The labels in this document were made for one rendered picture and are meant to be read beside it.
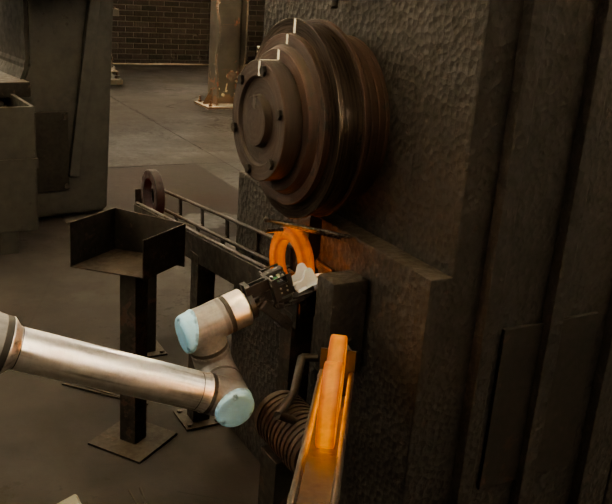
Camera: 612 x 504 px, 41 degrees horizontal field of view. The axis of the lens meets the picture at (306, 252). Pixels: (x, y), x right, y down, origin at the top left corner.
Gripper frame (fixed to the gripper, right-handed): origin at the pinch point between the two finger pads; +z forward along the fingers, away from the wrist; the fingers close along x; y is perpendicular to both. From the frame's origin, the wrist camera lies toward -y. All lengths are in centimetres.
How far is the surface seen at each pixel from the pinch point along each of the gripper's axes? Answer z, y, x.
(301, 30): 13, 56, 9
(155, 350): -23, -70, 120
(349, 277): 1.6, 4.7, -12.4
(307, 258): -0.3, 4.4, 4.3
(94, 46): 32, 14, 301
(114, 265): -35, -5, 64
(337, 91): 9.8, 45.8, -8.5
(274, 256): -3.1, 0.8, 18.7
